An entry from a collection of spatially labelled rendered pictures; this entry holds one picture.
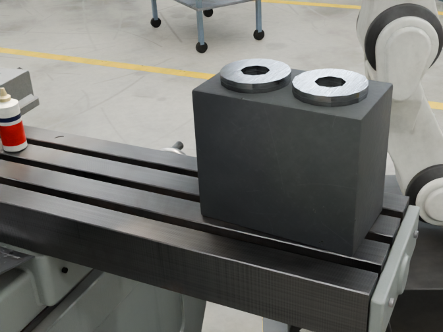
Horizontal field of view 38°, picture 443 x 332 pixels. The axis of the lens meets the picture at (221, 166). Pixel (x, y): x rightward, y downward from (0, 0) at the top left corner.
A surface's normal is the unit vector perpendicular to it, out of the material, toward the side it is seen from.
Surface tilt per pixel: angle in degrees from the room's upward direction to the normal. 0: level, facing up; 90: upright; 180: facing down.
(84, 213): 0
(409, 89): 90
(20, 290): 90
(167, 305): 90
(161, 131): 0
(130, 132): 0
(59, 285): 90
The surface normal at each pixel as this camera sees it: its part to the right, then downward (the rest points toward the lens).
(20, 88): 0.92, 0.15
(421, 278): -0.05, -0.87
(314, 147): -0.50, 0.44
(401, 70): -0.05, 0.48
